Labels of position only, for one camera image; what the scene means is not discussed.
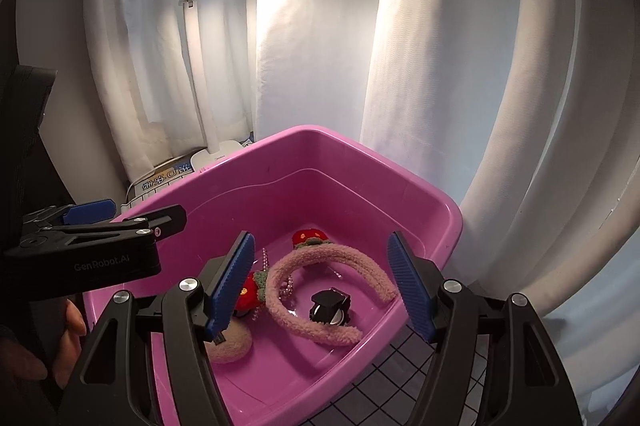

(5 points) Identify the pink strawberry plush headband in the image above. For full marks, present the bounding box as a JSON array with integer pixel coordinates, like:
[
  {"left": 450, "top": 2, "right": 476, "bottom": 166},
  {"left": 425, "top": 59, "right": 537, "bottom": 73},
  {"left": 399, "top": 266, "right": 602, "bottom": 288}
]
[{"left": 233, "top": 228, "right": 398, "bottom": 347}]

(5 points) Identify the beige fuzzy round pouch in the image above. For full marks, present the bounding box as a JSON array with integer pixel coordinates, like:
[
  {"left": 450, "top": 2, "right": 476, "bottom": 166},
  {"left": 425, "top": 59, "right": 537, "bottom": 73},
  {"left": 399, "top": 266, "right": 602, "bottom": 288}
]
[{"left": 205, "top": 318, "right": 253, "bottom": 364}]

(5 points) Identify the black wristwatch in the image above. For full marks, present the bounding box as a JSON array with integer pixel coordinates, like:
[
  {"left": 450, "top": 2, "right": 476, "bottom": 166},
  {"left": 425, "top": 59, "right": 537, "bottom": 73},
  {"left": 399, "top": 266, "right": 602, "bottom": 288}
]
[{"left": 309, "top": 287, "right": 352, "bottom": 326}]

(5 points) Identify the person's left hand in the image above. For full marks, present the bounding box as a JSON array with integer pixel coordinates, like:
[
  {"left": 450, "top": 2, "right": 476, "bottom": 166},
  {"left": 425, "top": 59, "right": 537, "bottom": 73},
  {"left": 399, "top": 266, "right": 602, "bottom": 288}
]
[{"left": 1, "top": 298, "right": 87, "bottom": 388}]

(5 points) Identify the printed box under lamp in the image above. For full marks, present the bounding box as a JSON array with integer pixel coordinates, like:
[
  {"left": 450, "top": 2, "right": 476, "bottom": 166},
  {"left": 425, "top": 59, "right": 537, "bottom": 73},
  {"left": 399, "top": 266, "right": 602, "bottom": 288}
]
[{"left": 120, "top": 155, "right": 194, "bottom": 212}]

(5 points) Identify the white desk lamp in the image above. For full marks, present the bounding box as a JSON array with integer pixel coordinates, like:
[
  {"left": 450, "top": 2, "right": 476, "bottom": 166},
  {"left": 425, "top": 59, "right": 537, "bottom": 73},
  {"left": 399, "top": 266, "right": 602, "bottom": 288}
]
[{"left": 179, "top": 0, "right": 253, "bottom": 172}]

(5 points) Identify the black grid white cloth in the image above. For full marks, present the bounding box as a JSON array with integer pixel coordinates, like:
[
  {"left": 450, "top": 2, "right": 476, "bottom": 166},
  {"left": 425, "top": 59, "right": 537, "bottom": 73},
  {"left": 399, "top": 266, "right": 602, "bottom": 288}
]
[{"left": 299, "top": 322, "right": 490, "bottom": 426}]

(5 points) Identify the pink plastic bin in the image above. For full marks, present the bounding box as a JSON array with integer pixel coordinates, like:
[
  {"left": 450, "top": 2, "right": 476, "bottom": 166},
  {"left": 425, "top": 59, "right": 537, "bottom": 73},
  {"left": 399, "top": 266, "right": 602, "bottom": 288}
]
[{"left": 81, "top": 124, "right": 464, "bottom": 426}]

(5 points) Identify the white curtain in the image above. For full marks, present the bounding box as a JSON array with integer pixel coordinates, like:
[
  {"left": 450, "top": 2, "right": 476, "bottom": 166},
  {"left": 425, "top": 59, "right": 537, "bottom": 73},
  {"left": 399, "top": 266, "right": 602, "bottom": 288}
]
[{"left": 85, "top": 0, "right": 639, "bottom": 394}]

